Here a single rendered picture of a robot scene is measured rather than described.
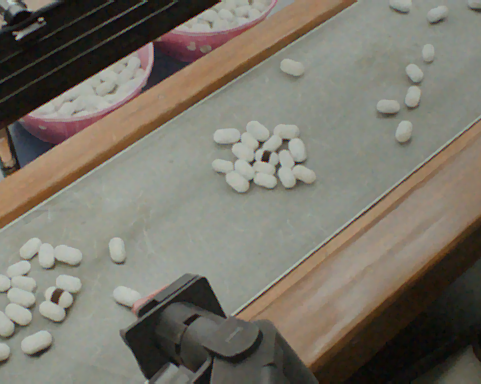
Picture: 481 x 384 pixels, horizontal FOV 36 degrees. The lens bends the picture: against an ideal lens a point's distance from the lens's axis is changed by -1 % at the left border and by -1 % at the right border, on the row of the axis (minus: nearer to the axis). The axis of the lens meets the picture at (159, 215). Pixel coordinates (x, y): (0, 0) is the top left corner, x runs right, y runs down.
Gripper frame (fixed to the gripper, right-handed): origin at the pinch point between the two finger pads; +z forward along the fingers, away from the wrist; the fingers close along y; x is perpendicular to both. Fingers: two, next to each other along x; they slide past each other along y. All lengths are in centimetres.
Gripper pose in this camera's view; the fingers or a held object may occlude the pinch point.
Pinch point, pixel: (139, 309)
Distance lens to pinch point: 80.8
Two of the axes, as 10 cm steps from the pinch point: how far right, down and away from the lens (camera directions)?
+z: -4.5, -1.1, 8.9
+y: -7.8, 5.3, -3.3
